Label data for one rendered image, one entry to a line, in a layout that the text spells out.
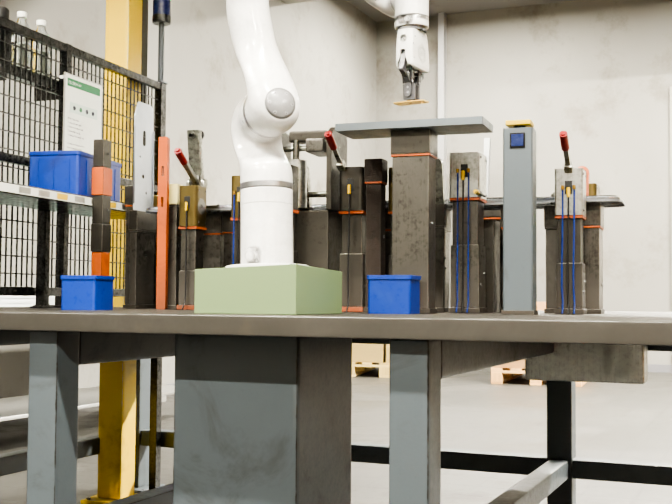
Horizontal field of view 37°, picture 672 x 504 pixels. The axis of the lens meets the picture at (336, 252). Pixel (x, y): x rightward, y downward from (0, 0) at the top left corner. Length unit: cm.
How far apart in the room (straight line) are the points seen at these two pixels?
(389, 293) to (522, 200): 38
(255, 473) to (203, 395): 20
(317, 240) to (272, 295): 53
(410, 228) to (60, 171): 111
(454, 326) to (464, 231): 79
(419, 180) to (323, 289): 40
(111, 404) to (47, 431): 142
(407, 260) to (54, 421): 90
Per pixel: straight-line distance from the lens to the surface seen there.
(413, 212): 246
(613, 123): 1119
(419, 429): 191
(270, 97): 225
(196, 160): 292
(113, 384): 373
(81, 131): 343
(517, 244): 240
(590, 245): 269
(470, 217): 259
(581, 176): 256
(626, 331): 177
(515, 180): 241
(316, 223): 265
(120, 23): 385
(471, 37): 1173
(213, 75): 854
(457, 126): 245
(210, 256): 304
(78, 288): 270
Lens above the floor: 73
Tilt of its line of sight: 3 degrees up
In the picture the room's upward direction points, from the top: straight up
